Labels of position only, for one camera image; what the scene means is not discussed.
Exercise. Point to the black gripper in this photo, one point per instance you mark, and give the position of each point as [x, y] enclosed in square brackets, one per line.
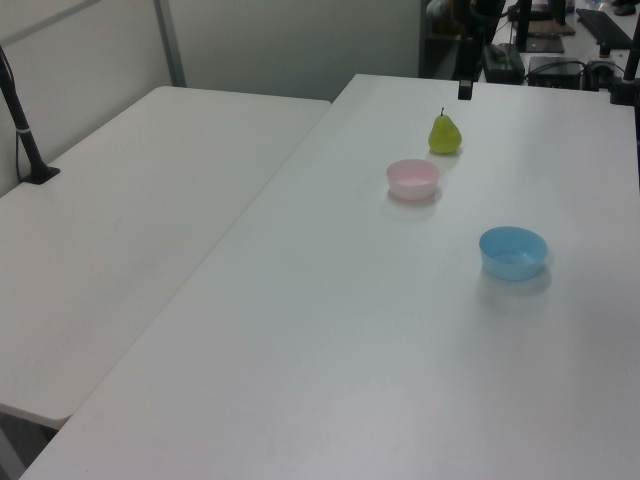
[470, 55]

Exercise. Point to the green pear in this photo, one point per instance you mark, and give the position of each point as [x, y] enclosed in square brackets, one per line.
[444, 137]

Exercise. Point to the pink plastic bowl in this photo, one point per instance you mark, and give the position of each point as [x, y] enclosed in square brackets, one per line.
[412, 182]

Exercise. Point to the blue plastic bowl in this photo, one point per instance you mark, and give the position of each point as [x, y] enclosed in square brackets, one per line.
[512, 257]

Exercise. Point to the dark box with green part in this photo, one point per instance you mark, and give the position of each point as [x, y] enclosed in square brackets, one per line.
[502, 62]

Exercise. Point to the black monitor stand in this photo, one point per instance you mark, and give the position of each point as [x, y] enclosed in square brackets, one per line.
[542, 45]

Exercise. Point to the black equipment box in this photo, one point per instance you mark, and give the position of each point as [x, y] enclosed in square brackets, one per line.
[555, 70]

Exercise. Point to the black keyboard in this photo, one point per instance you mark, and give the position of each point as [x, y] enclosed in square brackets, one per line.
[605, 27]

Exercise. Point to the black clamp pole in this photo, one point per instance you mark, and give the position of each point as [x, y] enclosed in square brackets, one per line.
[627, 75]

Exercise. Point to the white side table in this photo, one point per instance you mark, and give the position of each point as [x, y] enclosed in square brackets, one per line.
[125, 225]

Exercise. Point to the small black camera device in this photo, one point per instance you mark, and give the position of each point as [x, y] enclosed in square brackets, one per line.
[599, 70]

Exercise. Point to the grey partition post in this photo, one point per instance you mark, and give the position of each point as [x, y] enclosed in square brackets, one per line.
[170, 45]

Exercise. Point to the black camera pole with base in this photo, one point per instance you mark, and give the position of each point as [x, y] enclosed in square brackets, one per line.
[22, 132]

